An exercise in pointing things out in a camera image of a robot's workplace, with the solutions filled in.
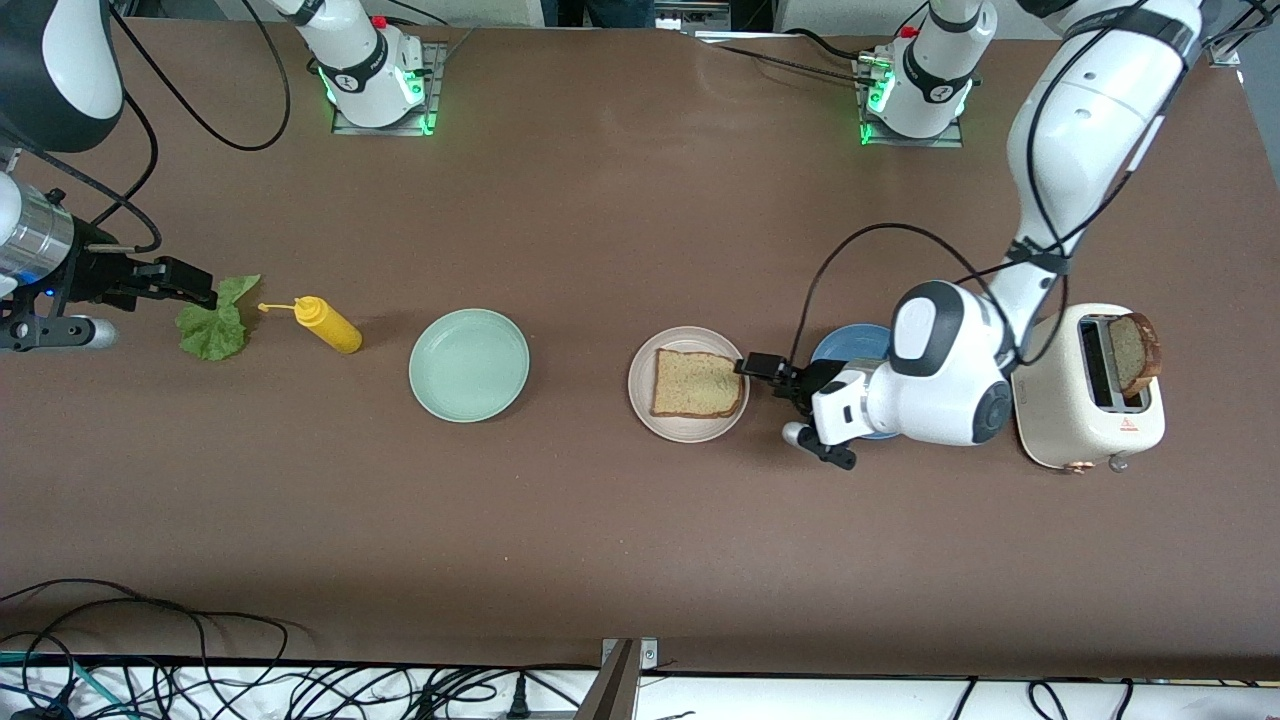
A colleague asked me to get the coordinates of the green lettuce leaf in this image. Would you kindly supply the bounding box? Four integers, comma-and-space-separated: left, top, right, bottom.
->
176, 275, 263, 362

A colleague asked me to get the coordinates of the brown bread slice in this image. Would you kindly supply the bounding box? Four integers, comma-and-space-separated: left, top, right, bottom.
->
1108, 312, 1163, 400
650, 348, 746, 419

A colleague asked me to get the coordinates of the blue plate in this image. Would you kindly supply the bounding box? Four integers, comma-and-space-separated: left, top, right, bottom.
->
810, 323, 901, 441

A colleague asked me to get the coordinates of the beige plate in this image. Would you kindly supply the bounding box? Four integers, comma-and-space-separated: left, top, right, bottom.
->
627, 326, 751, 444

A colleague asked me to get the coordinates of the mint green plate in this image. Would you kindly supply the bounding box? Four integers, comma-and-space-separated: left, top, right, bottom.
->
408, 308, 531, 424

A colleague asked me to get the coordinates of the yellow mustard squeeze bottle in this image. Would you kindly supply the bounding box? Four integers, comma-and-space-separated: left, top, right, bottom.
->
258, 296, 363, 355

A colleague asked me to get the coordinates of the white toaster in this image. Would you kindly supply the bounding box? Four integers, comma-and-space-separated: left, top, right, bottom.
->
1008, 303, 1167, 474

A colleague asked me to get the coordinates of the white connector box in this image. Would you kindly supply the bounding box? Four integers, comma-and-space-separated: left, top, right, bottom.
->
655, 2, 731, 31

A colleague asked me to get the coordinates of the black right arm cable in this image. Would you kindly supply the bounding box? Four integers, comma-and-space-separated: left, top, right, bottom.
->
0, 0, 293, 253

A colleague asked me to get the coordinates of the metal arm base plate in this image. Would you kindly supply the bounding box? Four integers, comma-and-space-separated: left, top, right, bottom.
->
332, 40, 446, 137
855, 55, 966, 149

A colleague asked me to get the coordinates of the braided black cable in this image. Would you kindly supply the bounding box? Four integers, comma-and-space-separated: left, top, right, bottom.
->
715, 42, 881, 83

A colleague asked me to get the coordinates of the long looping black cable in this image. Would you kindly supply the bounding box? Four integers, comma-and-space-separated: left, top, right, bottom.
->
0, 577, 293, 720

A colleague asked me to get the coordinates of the smooth black cable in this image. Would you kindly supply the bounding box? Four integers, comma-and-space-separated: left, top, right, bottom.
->
780, 28, 869, 63

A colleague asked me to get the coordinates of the metal table bracket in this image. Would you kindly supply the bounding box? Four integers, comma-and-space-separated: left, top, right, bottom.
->
575, 637, 661, 720

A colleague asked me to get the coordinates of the teal cable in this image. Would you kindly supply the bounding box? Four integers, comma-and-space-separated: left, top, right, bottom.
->
0, 650, 133, 720

